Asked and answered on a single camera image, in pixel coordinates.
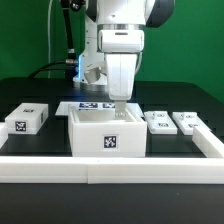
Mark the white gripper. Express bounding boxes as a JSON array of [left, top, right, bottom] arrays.
[[98, 30, 144, 118]]

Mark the white cabinet box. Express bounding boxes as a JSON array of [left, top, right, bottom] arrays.
[[68, 106, 147, 157]]

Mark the white cabinet door panel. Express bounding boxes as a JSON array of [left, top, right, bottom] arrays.
[[172, 112, 210, 135], [144, 111, 177, 134]]

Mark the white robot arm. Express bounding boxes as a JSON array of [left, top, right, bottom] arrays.
[[60, 0, 175, 119]]

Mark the white cabinet top block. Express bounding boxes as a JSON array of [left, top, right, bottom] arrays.
[[5, 103, 49, 135]]

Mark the white marker sheet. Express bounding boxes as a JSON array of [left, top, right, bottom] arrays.
[[54, 101, 145, 118]]

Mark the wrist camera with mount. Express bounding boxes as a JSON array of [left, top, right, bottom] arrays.
[[84, 67, 106, 84]]

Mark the black cable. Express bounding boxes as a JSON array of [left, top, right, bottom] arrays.
[[28, 0, 79, 79]]

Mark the white frame border wall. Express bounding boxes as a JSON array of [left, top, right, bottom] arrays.
[[0, 124, 224, 184]]

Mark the white cable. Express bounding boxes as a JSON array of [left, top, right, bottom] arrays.
[[47, 0, 54, 79]]

